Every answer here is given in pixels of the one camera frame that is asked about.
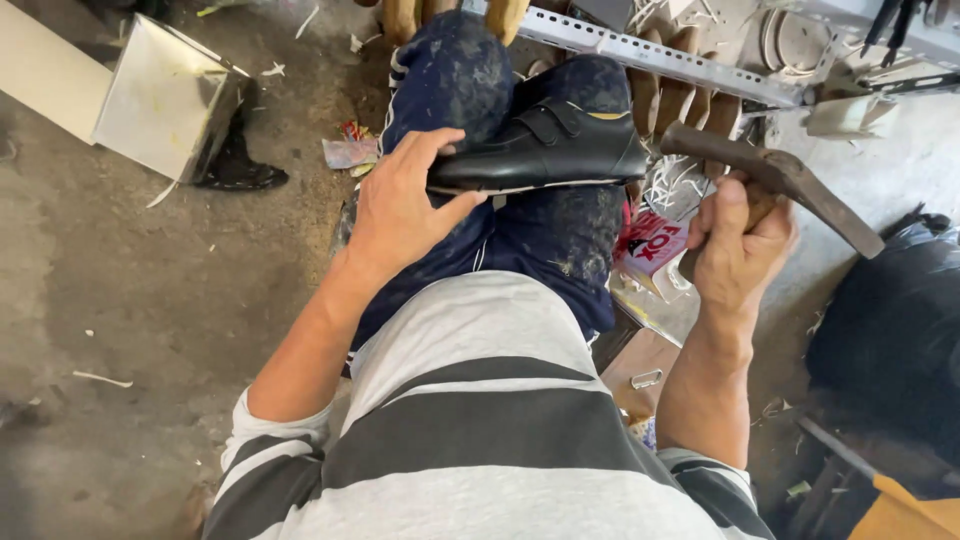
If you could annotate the person's right hand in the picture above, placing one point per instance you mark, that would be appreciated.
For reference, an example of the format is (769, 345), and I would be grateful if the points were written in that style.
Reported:
(739, 247)

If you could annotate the person's left hand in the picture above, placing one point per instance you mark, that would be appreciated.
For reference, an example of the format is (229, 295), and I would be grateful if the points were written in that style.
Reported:
(394, 206)

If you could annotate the rusty cobbler hammer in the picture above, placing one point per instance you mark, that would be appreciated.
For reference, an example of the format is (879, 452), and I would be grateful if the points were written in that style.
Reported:
(780, 176)

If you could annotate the black leather shoe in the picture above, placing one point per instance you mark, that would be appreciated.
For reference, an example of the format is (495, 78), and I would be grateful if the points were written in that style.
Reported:
(544, 150)

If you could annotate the crumpled wrapper litter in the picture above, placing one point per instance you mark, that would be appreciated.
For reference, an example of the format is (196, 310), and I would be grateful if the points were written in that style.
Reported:
(349, 150)

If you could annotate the red and white carton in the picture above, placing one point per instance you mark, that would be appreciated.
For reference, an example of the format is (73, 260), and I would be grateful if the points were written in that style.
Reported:
(652, 251)

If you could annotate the pile of white shavings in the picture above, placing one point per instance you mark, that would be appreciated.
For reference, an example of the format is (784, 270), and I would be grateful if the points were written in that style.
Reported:
(675, 184)

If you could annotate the navy blue stained trousers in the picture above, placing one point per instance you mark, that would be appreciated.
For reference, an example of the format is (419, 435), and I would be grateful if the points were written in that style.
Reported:
(517, 180)

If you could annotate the black fabric scrap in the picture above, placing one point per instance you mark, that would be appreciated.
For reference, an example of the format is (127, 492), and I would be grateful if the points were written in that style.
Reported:
(240, 165)

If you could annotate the cardboard box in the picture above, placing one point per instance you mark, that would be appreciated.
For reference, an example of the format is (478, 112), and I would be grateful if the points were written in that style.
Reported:
(637, 371)

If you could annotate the row of wooden shoe lasts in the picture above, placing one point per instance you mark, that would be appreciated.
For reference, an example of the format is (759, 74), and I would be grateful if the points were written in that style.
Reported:
(682, 97)

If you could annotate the black plastic bag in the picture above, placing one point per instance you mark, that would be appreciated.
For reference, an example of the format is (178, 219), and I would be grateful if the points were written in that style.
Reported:
(892, 337)

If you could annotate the perforated metal angle bar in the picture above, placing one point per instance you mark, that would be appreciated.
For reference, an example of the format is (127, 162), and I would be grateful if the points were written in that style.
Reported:
(660, 60)

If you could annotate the grey striped shirt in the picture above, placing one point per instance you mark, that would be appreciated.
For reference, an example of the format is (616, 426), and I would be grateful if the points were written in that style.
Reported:
(480, 435)

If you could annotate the shiny metal box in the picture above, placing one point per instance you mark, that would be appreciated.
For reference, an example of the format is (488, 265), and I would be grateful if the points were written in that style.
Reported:
(169, 101)

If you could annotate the yellow board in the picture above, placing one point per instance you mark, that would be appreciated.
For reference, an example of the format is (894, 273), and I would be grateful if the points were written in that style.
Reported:
(900, 517)

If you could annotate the white board panel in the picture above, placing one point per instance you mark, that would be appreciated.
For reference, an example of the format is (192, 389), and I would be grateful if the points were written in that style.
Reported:
(49, 71)

